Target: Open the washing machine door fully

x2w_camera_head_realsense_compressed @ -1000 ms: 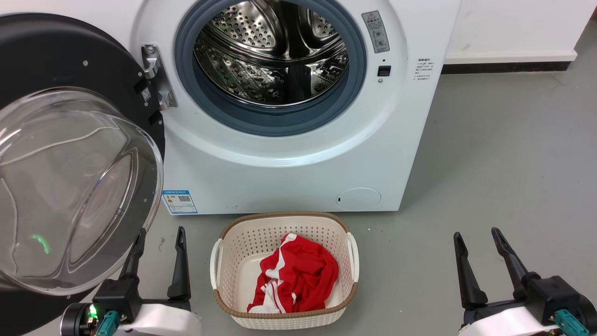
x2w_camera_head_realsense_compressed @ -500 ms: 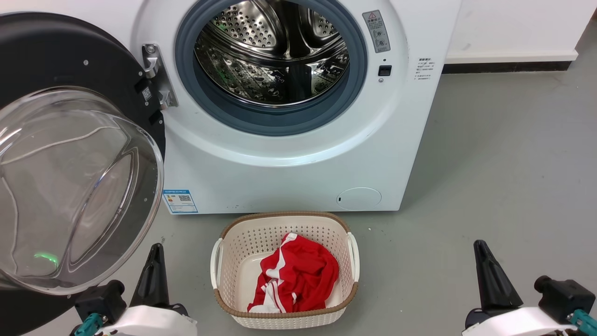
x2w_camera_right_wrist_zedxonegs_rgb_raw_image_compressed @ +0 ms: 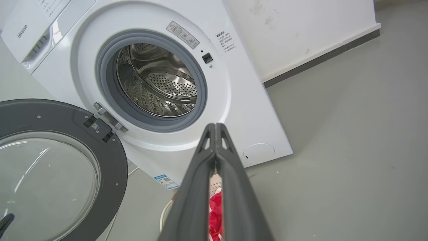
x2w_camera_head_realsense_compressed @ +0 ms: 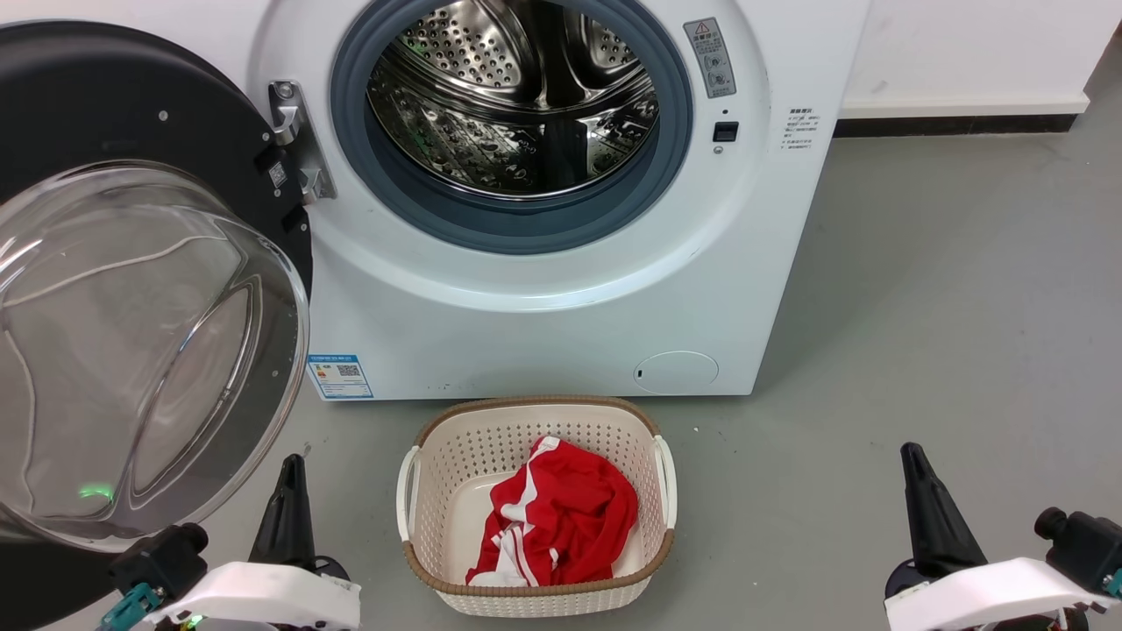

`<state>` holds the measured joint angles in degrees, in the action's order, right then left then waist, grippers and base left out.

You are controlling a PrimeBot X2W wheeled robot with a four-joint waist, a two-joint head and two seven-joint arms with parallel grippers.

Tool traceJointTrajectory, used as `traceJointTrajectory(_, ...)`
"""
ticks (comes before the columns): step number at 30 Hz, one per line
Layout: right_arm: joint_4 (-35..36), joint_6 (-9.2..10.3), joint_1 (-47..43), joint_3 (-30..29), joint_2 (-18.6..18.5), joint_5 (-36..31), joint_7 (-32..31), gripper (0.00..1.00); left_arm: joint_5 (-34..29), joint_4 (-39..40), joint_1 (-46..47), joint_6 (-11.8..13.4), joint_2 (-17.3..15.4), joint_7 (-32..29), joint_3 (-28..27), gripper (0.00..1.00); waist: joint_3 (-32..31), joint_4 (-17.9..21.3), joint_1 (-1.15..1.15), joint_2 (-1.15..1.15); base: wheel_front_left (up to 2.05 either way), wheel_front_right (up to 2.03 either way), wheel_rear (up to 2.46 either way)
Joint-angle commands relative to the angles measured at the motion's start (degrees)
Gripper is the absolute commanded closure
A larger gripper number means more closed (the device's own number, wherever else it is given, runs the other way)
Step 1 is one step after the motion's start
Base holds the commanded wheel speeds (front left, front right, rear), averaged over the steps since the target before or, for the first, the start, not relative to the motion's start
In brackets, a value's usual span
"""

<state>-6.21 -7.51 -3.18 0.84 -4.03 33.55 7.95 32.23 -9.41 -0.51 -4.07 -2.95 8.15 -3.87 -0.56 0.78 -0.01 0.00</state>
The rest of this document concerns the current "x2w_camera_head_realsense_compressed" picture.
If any metal door hinge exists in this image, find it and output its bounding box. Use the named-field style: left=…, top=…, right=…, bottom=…
left=267, top=80, right=337, bottom=206

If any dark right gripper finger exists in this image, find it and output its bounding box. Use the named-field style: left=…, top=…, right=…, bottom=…
left=901, top=443, right=952, bottom=577
left=912, top=443, right=989, bottom=571

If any teal left cable connector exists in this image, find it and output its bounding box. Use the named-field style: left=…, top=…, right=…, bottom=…
left=96, top=583, right=166, bottom=631

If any cream perforated laundry basket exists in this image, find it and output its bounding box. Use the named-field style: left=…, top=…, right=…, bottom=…
left=395, top=395, right=678, bottom=618

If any thick white power cable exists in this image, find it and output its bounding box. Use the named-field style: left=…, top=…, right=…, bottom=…
left=0, top=233, right=227, bottom=308

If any black round glass washer door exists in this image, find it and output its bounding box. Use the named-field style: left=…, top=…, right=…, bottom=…
left=0, top=19, right=315, bottom=631

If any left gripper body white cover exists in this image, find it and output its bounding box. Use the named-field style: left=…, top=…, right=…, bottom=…
left=145, top=557, right=362, bottom=631

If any blue energy label sticker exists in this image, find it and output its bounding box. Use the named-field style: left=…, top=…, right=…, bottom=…
left=307, top=353, right=374, bottom=401

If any white front-load washing machine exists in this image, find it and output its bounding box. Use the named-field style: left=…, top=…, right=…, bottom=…
left=140, top=0, right=873, bottom=402

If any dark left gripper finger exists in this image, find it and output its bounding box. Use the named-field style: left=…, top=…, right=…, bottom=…
left=280, top=454, right=316, bottom=571
left=250, top=454, right=295, bottom=566

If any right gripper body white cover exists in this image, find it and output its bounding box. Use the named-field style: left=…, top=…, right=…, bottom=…
left=884, top=557, right=1114, bottom=631

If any round white filter cover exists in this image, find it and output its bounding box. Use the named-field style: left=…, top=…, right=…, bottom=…
left=633, top=351, right=720, bottom=395

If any grey warning sticker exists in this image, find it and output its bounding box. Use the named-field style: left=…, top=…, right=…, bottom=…
left=683, top=17, right=738, bottom=99

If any red and white garment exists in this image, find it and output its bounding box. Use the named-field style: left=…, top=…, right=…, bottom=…
left=465, top=436, right=640, bottom=588

